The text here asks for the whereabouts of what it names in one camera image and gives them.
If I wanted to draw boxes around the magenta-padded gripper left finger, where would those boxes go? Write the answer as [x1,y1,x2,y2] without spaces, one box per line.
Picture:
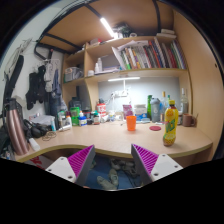
[45,144,96,187]

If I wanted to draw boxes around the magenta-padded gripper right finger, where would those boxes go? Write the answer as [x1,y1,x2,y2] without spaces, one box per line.
[130,143,184,186]

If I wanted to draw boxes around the yellow drink bottle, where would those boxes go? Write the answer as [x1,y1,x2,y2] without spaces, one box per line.
[162,99,180,147]

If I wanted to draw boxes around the black headphones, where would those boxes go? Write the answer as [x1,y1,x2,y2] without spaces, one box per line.
[23,119,53,139]

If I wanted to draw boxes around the grey shoe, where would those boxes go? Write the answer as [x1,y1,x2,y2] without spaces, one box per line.
[108,168,120,186]
[96,175,116,191]

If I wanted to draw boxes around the brown mug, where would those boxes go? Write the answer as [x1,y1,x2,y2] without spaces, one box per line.
[181,113,198,128]

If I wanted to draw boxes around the white bottle blue label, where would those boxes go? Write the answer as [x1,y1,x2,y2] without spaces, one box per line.
[78,111,88,127]

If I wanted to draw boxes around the green box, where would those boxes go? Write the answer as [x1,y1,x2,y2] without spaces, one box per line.
[69,106,81,127]

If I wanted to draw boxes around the orange plastic cup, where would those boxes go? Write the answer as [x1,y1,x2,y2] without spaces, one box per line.
[125,115,138,132]

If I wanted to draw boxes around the grey shaker bottle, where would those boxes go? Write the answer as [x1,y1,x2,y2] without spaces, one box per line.
[149,97,162,123]

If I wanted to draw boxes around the rose metallic flask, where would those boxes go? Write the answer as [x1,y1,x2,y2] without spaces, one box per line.
[5,97,30,156]

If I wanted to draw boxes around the blue white tissue box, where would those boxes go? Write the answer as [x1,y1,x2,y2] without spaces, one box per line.
[133,103,149,122]

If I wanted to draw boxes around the brown bottle green cap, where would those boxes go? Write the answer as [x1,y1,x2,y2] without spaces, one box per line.
[93,111,101,126]

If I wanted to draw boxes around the green spray bottle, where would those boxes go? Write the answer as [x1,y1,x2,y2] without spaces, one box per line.
[146,94,154,119]

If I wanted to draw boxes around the glass bottle yellow cap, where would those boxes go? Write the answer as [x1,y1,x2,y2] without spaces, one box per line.
[161,91,168,114]

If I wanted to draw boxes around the pink packet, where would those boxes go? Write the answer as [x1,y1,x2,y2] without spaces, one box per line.
[122,104,134,120]

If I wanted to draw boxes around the clear glass bottle white cap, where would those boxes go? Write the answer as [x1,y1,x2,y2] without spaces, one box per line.
[179,87,190,116]

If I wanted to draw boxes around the red white canister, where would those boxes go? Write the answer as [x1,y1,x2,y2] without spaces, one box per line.
[96,103,107,118]

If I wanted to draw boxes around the hanging dark clothes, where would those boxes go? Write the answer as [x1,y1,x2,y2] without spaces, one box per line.
[25,59,63,111]

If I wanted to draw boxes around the white power strip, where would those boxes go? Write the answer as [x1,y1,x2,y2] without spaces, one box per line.
[111,90,129,98]

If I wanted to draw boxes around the white desk lamp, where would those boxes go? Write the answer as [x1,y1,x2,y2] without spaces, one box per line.
[107,76,142,99]

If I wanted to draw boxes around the wooden shelf unit with books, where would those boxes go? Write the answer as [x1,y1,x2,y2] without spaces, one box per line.
[61,31,193,111]

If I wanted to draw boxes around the white ceiling light bar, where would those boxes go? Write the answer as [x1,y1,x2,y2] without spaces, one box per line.
[99,17,116,38]

